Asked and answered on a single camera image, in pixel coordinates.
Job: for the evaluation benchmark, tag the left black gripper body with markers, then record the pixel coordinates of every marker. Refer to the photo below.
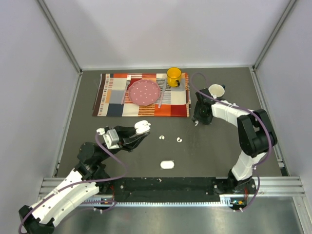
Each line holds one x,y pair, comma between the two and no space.
123,145

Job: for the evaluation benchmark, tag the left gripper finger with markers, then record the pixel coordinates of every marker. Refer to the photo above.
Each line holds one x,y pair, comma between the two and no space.
126,131
136,140

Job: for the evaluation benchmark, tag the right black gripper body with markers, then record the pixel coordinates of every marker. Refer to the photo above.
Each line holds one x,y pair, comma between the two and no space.
199,115

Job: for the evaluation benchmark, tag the dark green white mug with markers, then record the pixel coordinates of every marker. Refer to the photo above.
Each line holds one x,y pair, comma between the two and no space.
217,91

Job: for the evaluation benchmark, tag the white oval charging case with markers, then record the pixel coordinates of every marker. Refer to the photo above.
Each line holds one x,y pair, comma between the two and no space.
167,164

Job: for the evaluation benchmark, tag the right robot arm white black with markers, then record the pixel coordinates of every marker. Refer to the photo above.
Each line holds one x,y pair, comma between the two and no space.
255,133

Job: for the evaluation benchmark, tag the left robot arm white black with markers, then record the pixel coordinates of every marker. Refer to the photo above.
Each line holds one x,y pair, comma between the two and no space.
86,179

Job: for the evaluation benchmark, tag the colourful checked placemat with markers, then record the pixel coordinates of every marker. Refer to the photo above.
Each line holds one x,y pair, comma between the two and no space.
176,100

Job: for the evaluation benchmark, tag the pink dotted plate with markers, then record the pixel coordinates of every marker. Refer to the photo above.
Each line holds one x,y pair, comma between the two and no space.
144,92

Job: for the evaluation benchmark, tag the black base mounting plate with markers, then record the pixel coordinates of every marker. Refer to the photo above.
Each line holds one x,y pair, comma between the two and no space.
176,189

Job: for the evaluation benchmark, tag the yellow glass mug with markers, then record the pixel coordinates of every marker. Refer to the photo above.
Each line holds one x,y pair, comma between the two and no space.
174,76

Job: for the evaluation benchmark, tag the grey knife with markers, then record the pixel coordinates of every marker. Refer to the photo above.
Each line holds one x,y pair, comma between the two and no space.
162,93

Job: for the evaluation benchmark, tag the grey fork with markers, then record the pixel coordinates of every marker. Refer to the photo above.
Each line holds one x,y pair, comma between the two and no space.
128,80

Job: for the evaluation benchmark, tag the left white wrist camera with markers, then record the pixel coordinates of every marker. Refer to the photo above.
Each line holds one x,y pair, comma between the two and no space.
110,137

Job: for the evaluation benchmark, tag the white slotted cable duct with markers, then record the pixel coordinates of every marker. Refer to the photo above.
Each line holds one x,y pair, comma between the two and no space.
104,202

